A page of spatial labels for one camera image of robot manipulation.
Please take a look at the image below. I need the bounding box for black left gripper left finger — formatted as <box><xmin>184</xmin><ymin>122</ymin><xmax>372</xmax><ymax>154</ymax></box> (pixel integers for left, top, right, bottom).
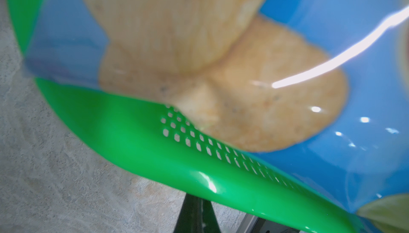
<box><xmin>173</xmin><ymin>194</ymin><xmax>203</xmax><ymax>233</ymax></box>

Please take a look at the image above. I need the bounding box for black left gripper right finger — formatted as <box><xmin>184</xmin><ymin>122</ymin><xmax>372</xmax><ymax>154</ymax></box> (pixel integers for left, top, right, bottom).
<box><xmin>202</xmin><ymin>200</ymin><xmax>221</xmax><ymax>233</ymax></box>

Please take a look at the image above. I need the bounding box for green plastic basket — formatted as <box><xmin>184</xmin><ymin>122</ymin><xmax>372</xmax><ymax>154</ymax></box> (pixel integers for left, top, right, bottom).
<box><xmin>7</xmin><ymin>0</ymin><xmax>366</xmax><ymax>233</ymax></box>

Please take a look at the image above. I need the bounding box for light blue chips bag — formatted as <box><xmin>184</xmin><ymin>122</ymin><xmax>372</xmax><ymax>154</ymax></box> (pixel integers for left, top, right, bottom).
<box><xmin>23</xmin><ymin>0</ymin><xmax>409</xmax><ymax>233</ymax></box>

